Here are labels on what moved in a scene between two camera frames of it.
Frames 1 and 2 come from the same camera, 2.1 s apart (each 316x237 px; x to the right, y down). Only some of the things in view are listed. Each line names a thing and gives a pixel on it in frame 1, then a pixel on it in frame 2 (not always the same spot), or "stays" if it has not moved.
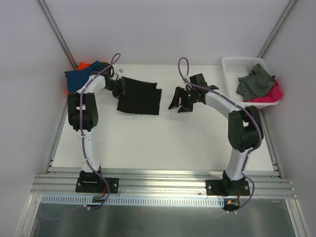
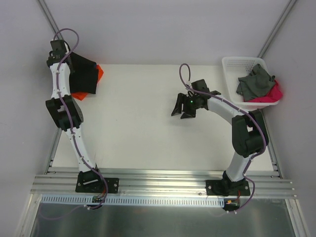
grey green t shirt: x=258 y=83 stays
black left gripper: x=121 y=87 to x=74 y=63
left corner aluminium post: x=58 y=33 stays
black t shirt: x=140 y=97 to x=84 y=79
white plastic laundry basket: x=235 y=67 stays
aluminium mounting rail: x=162 y=183 stays
